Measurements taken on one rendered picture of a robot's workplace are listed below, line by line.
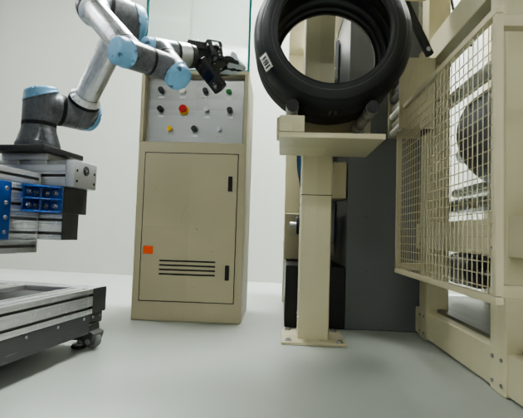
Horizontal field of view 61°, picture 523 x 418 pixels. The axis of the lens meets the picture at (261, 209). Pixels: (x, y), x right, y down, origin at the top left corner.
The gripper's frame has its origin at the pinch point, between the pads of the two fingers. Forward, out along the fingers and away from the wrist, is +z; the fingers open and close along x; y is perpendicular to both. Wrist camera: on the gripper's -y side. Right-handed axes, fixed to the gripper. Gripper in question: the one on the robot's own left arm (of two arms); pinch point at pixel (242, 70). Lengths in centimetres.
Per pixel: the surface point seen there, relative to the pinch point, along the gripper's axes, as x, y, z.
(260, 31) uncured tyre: -2.0, 16.7, 12.0
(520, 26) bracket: -70, -33, 25
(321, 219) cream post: 30, -47, 46
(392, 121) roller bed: 5, -12, 84
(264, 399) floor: 10, -100, -20
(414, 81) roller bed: -15, -6, 76
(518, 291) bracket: -48, -91, 16
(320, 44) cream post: 6, 25, 54
